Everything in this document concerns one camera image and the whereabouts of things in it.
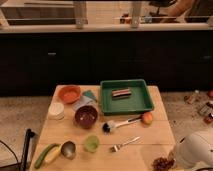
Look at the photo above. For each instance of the orange bowl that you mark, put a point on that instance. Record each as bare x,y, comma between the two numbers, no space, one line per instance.
69,94

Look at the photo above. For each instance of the yellow banana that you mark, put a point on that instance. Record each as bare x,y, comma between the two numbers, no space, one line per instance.
52,155

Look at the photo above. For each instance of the silver fork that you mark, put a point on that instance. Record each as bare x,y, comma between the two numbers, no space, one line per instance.
117,147

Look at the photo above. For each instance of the green plastic tray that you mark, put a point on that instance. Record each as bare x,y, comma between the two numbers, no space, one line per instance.
139,102

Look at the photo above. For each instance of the striped block in tray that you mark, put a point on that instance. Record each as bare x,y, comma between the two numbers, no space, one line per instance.
121,93

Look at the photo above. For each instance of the green zucchini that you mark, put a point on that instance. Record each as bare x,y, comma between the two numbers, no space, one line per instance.
43,154

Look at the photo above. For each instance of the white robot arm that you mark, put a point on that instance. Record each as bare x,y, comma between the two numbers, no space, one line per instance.
193,148

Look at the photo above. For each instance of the black stand left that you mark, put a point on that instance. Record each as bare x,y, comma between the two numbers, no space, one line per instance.
28,136

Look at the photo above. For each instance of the green small cup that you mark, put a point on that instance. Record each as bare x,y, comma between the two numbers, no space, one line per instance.
91,143

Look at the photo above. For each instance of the orange peach fruit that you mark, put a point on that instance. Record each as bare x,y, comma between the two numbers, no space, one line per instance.
147,118

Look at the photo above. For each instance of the black white dish brush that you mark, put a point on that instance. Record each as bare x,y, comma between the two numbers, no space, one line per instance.
111,126

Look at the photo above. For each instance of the bunch of dark grapes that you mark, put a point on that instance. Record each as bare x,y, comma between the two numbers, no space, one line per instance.
162,164

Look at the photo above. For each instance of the dark red bowl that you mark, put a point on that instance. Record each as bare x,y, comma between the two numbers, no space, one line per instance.
86,116

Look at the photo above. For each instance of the teal grey cloth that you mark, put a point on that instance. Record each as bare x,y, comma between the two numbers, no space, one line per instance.
87,98

